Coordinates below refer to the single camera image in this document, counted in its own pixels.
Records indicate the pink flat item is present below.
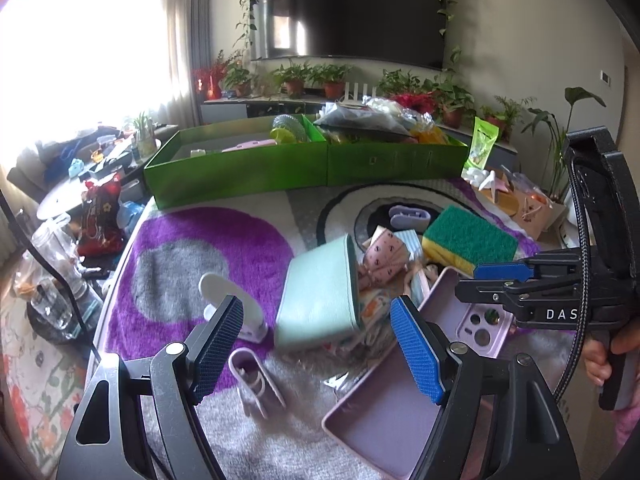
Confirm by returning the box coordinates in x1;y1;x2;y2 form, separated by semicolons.
220;140;277;154

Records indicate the row of potted green plants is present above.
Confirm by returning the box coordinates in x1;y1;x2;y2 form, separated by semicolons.
220;57;523;143

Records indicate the mint green leather wallet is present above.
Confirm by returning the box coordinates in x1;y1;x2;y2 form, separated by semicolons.
273;234;362;352

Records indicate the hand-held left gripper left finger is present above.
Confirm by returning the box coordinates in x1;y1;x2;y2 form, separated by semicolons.
56;295;246;480

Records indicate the green yellow sponge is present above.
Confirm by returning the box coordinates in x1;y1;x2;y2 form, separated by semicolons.
421;205;519;278

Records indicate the green cardboard box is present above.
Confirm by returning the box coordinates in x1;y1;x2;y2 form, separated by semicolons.
144;114;331;210
305;114;469;188

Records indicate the small printed packet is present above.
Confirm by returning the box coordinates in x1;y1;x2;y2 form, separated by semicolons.
357;287;401;361

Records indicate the white plant pot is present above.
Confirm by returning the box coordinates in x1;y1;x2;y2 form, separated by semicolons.
562;200;583;248

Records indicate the floral floor rug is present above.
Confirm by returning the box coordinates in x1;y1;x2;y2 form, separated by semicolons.
0;300;96;476

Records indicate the yellow green ribbed cup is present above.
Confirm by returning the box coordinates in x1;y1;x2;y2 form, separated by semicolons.
270;114;312;145

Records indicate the glass vase with plant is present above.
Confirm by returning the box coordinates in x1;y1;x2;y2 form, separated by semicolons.
125;112;162;158

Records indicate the white folded paper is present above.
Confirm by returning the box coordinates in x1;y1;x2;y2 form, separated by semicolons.
462;166;511;193

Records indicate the lavender plastic clip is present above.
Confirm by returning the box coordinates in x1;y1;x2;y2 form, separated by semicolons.
388;204;432;231
227;349;287;418

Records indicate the black braided cable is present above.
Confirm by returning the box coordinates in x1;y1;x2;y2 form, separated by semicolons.
552;157;593;403

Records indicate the red flowered bag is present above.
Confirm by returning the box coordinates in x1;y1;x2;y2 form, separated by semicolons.
75;172;126;257

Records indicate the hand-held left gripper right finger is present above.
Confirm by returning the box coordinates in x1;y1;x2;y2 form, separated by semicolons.
390;296;581;480

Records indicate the green snack packet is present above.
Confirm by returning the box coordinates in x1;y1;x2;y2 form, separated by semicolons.
462;116;502;171

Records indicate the purple grey patterned rug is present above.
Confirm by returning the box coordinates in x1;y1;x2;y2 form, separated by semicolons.
95;175;591;480

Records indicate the large leaf plant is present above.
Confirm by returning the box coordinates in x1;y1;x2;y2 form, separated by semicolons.
520;86;607;201

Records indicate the round coffee table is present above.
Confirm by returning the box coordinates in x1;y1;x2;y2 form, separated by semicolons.
37;125;178;221

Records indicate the person's right hand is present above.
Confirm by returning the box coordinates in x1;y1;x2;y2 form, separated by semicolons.
582;338;610;388

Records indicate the red flower vase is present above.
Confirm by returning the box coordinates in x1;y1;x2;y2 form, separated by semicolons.
192;55;226;101

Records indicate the white plastic clip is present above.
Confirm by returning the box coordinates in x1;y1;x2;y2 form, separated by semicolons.
198;272;269;345

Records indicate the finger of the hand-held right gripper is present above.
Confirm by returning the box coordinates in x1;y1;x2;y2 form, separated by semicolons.
454;279;592;312
473;249;596;284

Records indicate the lavender phone case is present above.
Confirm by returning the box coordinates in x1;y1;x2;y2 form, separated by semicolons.
321;266;517;479

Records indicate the blue plastic bag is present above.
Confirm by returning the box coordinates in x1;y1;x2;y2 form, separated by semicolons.
116;201;146;233

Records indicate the dark plastic bag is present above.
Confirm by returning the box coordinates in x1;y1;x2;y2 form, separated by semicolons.
315;101;416;136

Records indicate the pink anchor print bow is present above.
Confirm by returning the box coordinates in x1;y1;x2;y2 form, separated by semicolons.
357;226;416;291

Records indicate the black flat television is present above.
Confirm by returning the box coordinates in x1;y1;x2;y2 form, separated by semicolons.
250;0;447;71

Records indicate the person's pink garment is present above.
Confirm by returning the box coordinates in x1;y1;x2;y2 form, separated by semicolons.
614;404;640;461

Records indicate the blue striped ribbon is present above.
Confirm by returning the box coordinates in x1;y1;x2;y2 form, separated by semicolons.
397;229;426;261

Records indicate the grey curtain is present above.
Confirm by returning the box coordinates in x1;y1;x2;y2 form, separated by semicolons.
150;0;221;126

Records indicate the open cardboard box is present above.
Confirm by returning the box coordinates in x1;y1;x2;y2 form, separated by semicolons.
492;170;568;241

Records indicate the hanging green vine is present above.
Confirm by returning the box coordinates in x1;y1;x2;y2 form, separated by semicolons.
435;0;463;73
235;0;281;61

